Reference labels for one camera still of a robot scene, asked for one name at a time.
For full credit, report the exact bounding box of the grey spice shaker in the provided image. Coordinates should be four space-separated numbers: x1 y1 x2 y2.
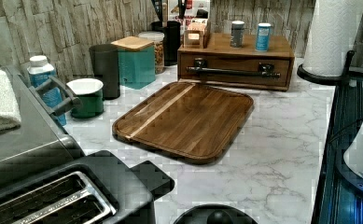
230 21 244 48

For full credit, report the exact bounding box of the small wooden packet holder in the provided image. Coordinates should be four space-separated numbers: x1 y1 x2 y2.
183 22 210 49

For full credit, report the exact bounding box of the black slot toaster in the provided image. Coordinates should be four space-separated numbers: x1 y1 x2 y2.
0 151 175 224

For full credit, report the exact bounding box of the white paper towel roll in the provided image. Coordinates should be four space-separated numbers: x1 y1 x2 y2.
302 0 363 77

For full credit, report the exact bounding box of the wooden drawer box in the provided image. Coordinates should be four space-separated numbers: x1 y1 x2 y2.
177 33 294 91

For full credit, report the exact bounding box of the black paper towel stand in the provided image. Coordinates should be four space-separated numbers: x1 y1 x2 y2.
296 49 363 87

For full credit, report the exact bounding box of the blue spice shaker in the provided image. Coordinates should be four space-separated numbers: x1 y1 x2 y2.
256 22 272 51

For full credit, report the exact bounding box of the black round knob object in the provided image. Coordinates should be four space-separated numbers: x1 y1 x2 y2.
174 204 258 224

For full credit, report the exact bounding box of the dark grey cylindrical cup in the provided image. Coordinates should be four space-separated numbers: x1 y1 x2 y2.
89 44 120 100

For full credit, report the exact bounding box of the wooden drawer front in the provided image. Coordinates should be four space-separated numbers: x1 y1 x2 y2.
178 55 293 87

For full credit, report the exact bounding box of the black utensil holder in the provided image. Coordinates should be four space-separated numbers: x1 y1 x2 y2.
151 21 181 66

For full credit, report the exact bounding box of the blue bottle white cap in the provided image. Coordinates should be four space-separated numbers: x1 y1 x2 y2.
26 55 67 127

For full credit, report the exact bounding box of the green mug white inside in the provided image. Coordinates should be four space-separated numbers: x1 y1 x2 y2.
66 78 104 119

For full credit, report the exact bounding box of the glass jar with nuts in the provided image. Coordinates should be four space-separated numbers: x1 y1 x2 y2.
138 31 164 74

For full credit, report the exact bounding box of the black metal drawer handle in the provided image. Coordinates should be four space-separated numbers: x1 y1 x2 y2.
186 58 281 79

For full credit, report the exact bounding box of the wooden cutting board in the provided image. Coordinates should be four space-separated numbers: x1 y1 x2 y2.
112 82 254 164

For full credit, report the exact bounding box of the teal canister with wooden lid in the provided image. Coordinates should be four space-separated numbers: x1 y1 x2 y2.
112 36 156 90

